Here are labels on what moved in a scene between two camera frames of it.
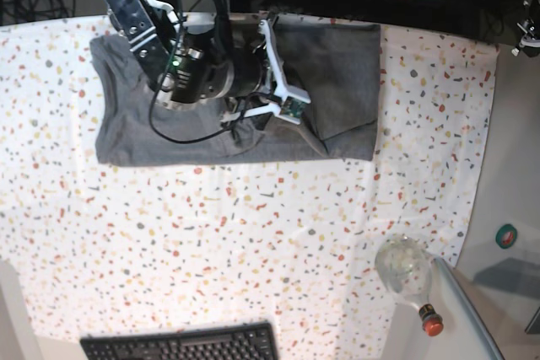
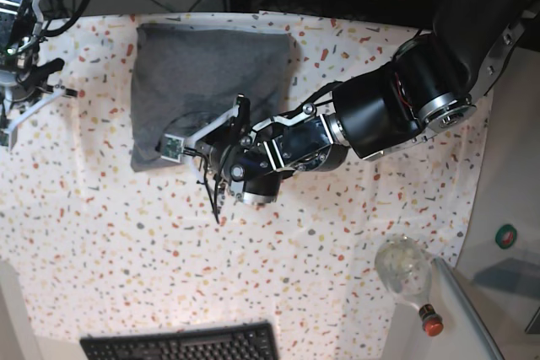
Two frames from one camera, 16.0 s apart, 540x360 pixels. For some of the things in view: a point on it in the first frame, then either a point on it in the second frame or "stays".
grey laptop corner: x=533 y=327 stays
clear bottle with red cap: x=405 y=264 stays
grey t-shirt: x=331 y=69 -> x=183 y=75
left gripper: x=249 y=85 -> x=19 y=85
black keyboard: x=255 y=341 stays
